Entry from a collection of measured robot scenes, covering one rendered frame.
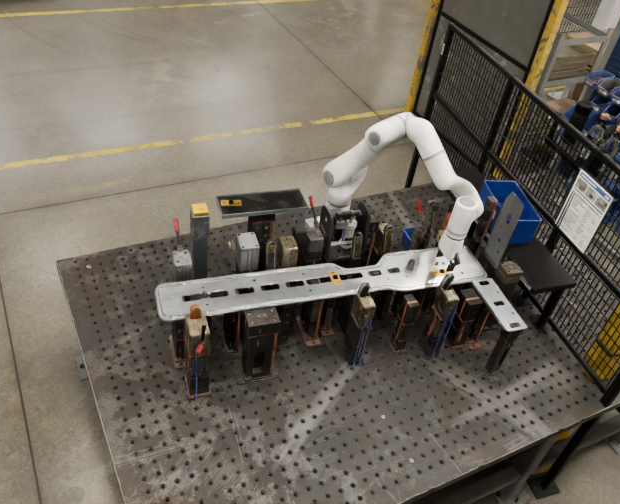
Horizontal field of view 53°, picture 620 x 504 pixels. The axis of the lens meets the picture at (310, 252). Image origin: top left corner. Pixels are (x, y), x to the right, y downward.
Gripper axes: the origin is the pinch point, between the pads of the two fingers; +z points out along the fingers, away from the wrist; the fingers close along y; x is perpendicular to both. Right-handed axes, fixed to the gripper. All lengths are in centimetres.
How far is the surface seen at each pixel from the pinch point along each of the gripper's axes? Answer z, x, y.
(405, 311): 11.4, -21.6, 13.6
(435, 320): 17.3, -7.2, 15.9
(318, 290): 6, -55, 1
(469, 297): 7.6, 6.4, 14.5
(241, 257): 0, -83, -17
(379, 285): 6.0, -29.7, 2.6
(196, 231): 0, -97, -35
